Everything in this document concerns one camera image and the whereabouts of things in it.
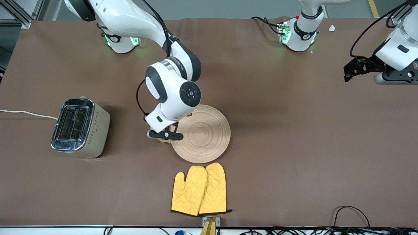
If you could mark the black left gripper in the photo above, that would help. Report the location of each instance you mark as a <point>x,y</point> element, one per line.
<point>371,63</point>

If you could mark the round wooden plate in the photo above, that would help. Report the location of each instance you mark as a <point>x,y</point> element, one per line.
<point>205,137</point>

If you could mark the brown bread slice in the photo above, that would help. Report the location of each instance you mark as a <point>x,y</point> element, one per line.
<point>161,142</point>

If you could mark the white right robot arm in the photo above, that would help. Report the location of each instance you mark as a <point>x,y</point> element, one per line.
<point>173,94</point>

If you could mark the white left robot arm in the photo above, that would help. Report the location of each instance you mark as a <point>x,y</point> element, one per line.
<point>302,39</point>

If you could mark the beige chrome two-slot toaster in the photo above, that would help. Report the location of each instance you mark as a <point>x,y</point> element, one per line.
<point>81,130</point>

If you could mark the small white paper scrap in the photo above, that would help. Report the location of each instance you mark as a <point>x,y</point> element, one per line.
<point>332,28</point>

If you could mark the yellow floor tape strip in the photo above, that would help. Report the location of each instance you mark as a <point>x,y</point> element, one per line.
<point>374,8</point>

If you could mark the brown table cover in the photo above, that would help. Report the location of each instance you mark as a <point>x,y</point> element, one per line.
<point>261,98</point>

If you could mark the yellow quilted oven mitt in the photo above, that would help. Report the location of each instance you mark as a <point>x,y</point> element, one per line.
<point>189,192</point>
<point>215,189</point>

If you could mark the small blue cap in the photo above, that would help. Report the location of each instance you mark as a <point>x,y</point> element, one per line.
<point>179,233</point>

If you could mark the grey metal bracket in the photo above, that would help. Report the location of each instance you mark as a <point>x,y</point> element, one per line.
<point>218,221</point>

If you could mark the aluminium frame profile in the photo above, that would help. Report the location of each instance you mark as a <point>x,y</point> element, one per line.
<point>19,19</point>

